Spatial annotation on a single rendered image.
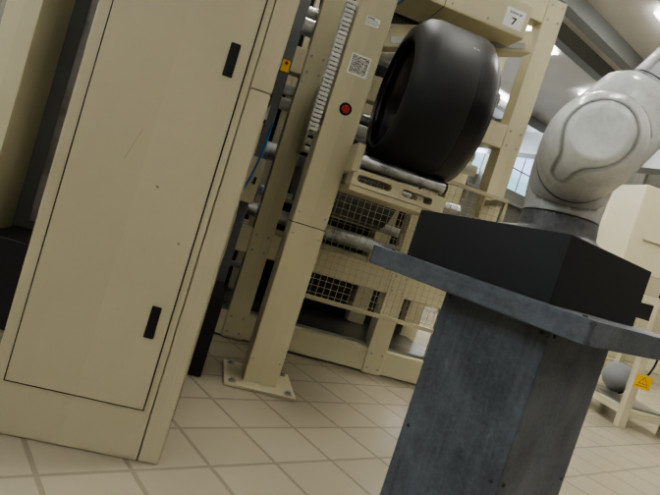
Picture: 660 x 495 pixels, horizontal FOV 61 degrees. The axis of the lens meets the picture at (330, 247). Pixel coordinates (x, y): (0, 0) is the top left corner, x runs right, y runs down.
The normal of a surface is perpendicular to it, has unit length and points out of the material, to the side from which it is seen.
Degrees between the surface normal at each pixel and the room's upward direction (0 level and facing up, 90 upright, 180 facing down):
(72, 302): 90
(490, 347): 90
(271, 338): 90
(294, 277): 90
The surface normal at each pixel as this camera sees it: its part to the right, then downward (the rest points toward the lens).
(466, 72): 0.25, -0.13
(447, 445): -0.75, -0.20
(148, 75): 0.18, 0.11
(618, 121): -0.40, 0.04
